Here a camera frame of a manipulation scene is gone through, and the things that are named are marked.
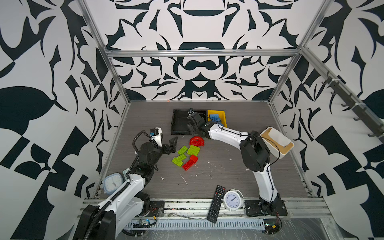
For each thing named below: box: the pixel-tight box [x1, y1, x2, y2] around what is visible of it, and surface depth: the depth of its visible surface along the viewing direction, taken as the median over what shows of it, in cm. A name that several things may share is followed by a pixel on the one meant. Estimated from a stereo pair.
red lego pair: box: [182, 155, 198, 171], surface depth 90 cm
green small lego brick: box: [177, 145, 188, 155], surface depth 96 cm
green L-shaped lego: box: [171, 153, 187, 168], surface depth 90 cm
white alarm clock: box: [221, 188, 244, 212], surface depth 76 cm
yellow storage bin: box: [207, 110, 228, 128], surface depth 107 cm
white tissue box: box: [259, 126, 295, 159], surface depth 93 cm
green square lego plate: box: [187, 144, 201, 157], surface depth 95 cm
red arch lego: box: [189, 136, 205, 147], surface depth 98 cm
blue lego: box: [210, 114, 224, 126], surface depth 107 cm
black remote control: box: [207, 185, 226, 224], surface depth 76 cm
